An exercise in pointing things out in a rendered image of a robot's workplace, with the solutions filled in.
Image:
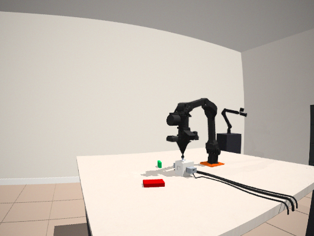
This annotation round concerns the red flat block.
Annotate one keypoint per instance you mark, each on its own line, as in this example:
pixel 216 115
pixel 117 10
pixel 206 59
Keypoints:
pixel 153 183

